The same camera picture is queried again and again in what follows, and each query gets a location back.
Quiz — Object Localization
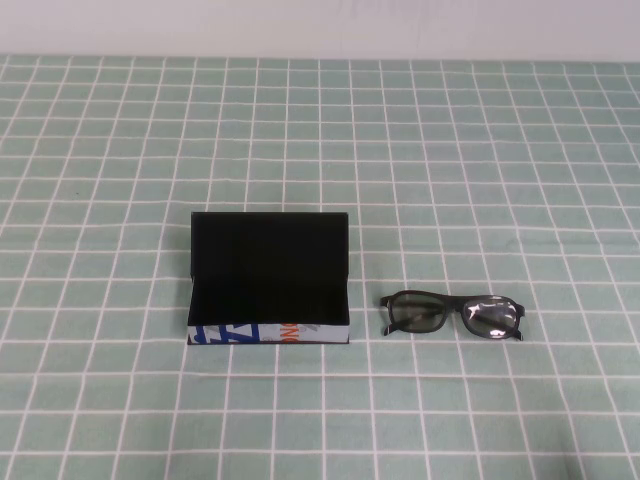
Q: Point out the black printed glasses case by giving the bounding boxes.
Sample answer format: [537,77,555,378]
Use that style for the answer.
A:
[186,211,352,347]

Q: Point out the green white checked tablecloth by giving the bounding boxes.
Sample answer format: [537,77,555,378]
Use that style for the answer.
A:
[0,53,640,480]

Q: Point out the black framed glasses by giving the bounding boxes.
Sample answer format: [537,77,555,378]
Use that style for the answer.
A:
[378,289,528,343]

